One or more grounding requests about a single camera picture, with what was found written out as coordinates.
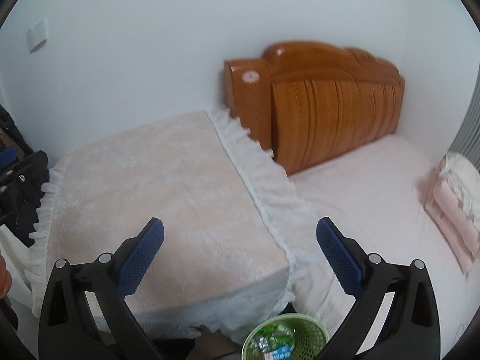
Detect pink bed sheet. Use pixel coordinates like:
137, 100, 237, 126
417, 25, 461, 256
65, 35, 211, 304
291, 135, 479, 359

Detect green plastic waste basket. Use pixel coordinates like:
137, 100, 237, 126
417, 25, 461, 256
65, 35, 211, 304
241, 313, 329, 360

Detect blue white milk carton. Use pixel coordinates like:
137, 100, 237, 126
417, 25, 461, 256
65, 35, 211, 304
263, 345, 293, 360

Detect beige lace table cover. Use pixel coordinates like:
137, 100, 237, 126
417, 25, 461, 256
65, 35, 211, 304
25, 109, 335, 342

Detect folded pink quilt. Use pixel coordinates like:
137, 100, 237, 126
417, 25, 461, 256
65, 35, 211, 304
424, 174, 479, 275

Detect white frilled pillow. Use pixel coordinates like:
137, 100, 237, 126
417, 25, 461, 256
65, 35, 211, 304
439, 151, 479, 228

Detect wooden headboard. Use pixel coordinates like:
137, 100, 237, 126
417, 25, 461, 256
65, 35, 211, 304
224, 41, 405, 175

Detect grey radiator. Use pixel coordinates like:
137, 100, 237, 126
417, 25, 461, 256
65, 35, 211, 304
449, 80, 480, 170

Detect white wall switch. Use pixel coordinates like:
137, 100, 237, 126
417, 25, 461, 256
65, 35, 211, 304
27, 17, 49, 54

